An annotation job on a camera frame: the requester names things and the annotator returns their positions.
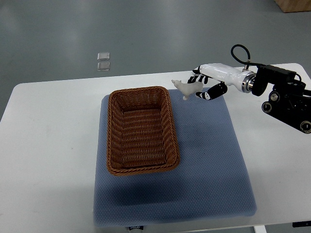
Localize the black table control panel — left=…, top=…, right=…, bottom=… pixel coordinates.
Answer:
left=292, top=221, right=311, bottom=228

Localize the upper floor outlet plate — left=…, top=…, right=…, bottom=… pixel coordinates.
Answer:
left=97, top=52, right=110, bottom=61

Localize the brown wicker basket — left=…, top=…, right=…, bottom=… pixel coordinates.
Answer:
left=106, top=86, right=180, bottom=176

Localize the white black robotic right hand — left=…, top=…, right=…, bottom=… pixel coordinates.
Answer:
left=188, top=63, right=256, bottom=100

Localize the black label under table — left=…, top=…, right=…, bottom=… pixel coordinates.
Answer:
left=129, top=226, right=144, bottom=231

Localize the blue textured mat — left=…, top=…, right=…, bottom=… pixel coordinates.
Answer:
left=93, top=89, right=257, bottom=227

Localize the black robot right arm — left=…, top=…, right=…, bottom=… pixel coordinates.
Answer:
left=230, top=44, right=311, bottom=134

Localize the white table leg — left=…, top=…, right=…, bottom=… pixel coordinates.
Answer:
left=254, top=225, right=267, bottom=233

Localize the white toy polar bear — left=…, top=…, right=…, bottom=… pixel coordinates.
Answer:
left=171, top=80, right=203, bottom=100

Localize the wooden furniture corner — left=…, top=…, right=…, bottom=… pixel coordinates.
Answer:
left=275, top=0, right=311, bottom=13

